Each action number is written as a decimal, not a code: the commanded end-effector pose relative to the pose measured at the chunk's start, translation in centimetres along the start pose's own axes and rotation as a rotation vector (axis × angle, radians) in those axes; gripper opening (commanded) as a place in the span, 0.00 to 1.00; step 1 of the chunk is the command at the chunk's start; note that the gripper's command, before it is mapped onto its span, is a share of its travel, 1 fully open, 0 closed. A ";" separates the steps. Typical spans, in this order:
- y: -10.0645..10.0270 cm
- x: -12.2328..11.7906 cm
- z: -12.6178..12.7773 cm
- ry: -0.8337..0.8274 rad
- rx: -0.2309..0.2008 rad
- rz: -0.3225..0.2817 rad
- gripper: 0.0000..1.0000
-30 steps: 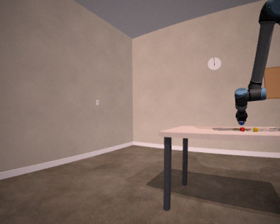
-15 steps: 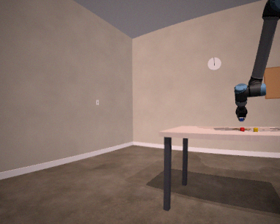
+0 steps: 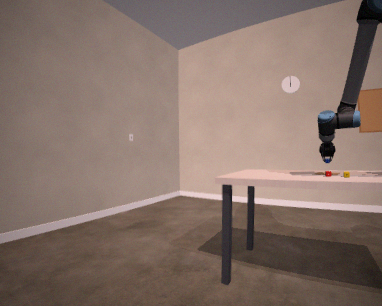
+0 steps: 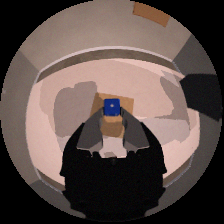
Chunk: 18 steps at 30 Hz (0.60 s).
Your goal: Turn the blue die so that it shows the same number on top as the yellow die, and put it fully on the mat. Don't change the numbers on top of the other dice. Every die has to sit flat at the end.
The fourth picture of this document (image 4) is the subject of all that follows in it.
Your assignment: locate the blue die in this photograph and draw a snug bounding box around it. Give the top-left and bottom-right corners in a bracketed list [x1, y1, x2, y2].
[104, 99, 120, 116]

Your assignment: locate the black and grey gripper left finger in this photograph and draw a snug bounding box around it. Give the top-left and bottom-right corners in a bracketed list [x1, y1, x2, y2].
[59, 107, 104, 177]

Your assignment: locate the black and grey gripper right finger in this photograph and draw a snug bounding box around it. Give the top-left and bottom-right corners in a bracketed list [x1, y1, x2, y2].
[120, 107, 167, 174]

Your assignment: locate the brown square mat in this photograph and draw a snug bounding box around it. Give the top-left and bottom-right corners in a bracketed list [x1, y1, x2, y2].
[90, 93, 134, 138]

